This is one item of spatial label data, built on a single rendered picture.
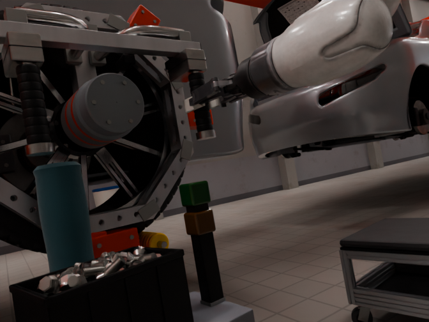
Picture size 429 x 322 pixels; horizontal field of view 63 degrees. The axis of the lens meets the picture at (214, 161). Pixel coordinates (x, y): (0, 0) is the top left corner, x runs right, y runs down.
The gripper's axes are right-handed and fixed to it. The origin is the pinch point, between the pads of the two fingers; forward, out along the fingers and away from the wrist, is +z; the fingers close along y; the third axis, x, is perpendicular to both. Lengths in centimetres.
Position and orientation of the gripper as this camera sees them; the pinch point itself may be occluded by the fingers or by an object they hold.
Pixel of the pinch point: (201, 103)
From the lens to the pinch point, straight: 79.0
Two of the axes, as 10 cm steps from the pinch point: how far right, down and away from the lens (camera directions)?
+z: -5.9, 1.3, 8.0
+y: 7.9, -1.1, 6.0
